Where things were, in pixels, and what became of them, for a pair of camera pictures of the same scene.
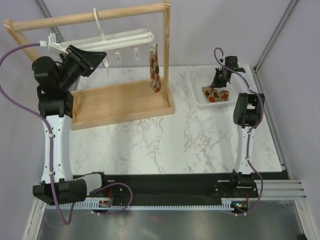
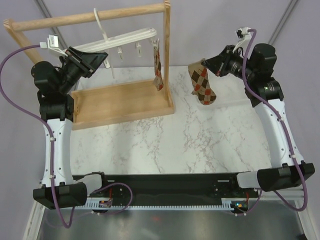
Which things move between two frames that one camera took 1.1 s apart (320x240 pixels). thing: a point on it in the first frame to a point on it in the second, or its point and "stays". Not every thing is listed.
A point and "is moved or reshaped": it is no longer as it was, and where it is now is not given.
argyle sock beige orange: [154, 70] is moved or reshaped
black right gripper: [215, 83] to [216, 64]
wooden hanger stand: [96, 105] stays
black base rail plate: [172, 187] stays
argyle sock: [213, 96] to [200, 81]
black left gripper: [88, 61] stays
